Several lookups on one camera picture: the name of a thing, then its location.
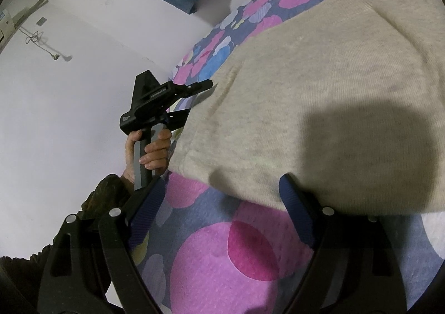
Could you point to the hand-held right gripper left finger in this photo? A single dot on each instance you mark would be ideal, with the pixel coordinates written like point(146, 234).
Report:
point(146, 210)

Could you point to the person's left forearm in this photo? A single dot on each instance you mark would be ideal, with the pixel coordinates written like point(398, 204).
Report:
point(104, 193)

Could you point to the person's left hand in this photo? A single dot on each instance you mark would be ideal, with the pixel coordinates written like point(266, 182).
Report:
point(157, 154)

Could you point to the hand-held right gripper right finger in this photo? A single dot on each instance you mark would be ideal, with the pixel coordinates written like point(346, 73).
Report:
point(295, 206)

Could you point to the bedsheet with coloured circles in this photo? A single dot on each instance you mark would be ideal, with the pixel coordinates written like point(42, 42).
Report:
point(215, 258)

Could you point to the white air conditioner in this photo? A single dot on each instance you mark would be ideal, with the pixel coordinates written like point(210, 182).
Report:
point(5, 27)

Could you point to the beige floral knit sweater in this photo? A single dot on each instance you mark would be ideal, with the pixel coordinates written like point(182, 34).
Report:
point(313, 74)

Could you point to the grey wall socket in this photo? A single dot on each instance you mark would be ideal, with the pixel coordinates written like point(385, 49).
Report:
point(41, 21)

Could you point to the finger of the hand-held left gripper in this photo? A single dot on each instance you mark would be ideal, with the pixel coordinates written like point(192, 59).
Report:
point(178, 117)
point(193, 87)

